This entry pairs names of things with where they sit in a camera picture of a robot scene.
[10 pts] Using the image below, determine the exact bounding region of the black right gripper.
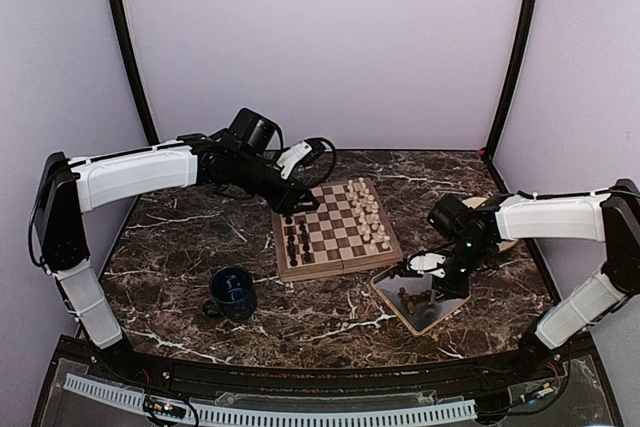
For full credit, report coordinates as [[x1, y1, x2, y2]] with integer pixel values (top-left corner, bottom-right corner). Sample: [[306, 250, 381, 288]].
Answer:
[[431, 238, 492, 304]]

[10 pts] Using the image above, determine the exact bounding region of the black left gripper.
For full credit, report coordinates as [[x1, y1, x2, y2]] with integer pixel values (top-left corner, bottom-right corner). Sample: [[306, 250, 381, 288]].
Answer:
[[232, 152, 320, 215]]

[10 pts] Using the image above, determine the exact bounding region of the silver metal tray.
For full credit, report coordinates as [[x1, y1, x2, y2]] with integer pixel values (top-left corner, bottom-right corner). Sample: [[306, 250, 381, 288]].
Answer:
[[371, 268, 470, 336]]

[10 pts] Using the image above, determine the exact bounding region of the wooden folding chess board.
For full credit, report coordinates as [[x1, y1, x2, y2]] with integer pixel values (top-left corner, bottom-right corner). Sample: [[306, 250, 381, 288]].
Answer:
[[272, 177, 403, 282]]

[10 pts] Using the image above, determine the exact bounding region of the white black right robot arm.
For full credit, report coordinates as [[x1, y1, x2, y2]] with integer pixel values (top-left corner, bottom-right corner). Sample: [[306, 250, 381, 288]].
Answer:
[[404, 178, 639, 381]]

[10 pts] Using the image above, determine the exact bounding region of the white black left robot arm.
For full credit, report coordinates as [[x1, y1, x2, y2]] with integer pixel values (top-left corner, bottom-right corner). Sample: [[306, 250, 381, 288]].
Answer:
[[26, 107, 337, 383]]

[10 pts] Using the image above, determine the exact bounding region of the white chess pieces row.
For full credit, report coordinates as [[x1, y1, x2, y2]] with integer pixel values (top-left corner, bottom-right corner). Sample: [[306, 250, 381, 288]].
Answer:
[[346, 177, 391, 253]]

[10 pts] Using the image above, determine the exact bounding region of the cream floral ceramic plate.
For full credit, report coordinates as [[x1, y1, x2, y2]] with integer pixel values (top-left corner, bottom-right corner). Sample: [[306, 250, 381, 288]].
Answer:
[[463, 197, 518, 253]]

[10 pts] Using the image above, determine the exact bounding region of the dark blue enamel mug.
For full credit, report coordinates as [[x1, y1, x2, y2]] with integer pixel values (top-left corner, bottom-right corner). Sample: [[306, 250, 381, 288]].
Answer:
[[202, 266, 257, 321]]

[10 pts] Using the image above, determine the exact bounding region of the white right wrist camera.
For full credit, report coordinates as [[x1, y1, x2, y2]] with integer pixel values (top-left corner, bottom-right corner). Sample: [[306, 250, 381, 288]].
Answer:
[[399, 252, 446, 278]]

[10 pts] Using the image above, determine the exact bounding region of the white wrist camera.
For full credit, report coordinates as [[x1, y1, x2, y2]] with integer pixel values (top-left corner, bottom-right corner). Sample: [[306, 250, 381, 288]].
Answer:
[[276, 139, 325, 180], [399, 252, 446, 278]]

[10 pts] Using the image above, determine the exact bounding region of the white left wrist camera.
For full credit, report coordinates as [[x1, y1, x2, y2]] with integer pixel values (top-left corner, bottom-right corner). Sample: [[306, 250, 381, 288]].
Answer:
[[276, 139, 325, 180]]

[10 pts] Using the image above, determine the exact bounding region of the white slotted cable duct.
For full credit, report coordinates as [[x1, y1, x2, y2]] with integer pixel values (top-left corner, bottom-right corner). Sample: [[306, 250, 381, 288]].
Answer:
[[62, 373, 477, 426]]

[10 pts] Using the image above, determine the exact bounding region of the black left frame post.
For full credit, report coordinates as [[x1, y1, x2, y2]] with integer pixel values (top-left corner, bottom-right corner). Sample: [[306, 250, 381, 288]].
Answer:
[[108, 0, 159, 145]]

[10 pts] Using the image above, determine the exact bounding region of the black frame post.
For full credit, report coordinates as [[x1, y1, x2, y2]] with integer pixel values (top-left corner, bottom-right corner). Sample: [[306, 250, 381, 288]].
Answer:
[[108, 0, 159, 145], [482, 0, 536, 164]]

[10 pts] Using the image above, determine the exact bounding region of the black right frame post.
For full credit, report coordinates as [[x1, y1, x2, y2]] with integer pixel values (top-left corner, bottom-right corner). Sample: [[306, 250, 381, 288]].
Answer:
[[482, 0, 536, 164]]

